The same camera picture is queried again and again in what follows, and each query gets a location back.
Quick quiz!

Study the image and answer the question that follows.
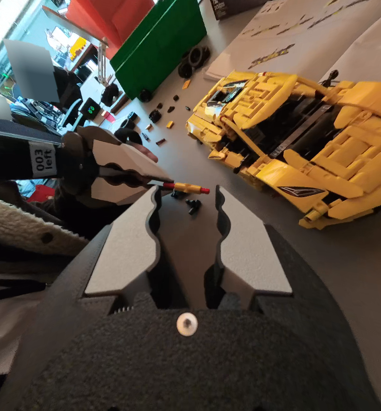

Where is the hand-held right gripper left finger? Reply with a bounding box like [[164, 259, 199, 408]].
[[84, 185, 179, 309]]

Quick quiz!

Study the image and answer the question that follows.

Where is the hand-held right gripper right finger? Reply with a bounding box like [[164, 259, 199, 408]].
[[204, 185, 294, 309]]

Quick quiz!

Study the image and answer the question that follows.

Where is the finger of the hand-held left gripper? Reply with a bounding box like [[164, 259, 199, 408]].
[[93, 140, 175, 184], [89, 175, 175, 207]]

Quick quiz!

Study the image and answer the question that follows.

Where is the yellow pin connector brick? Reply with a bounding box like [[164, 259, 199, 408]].
[[174, 182, 201, 194]]

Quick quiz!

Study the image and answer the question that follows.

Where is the person's left forearm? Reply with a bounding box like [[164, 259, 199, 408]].
[[27, 185, 136, 240]]

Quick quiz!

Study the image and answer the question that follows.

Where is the grey desk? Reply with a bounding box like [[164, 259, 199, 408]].
[[59, 0, 381, 411]]

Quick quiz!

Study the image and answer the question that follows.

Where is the person's left hand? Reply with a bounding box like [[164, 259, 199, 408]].
[[134, 144, 159, 163]]

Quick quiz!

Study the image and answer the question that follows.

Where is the pile of black yellow bricks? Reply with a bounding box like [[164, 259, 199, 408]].
[[141, 79, 192, 146]]

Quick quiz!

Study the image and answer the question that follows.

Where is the black device with green display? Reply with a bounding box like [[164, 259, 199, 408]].
[[79, 97, 102, 120]]

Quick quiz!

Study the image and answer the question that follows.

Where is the green plastic bin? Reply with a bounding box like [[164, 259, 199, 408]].
[[110, 0, 208, 102]]

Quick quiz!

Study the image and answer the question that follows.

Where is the red plastic bin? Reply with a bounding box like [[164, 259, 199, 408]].
[[65, 0, 156, 60]]

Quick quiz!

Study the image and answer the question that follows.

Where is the yellow toy brick car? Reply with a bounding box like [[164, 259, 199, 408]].
[[186, 70, 381, 230]]

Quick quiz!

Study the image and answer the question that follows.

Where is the toy car set box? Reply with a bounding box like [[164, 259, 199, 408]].
[[211, 0, 269, 21]]

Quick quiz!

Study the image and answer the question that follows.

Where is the building instruction booklet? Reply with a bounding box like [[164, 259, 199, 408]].
[[203, 0, 381, 85]]

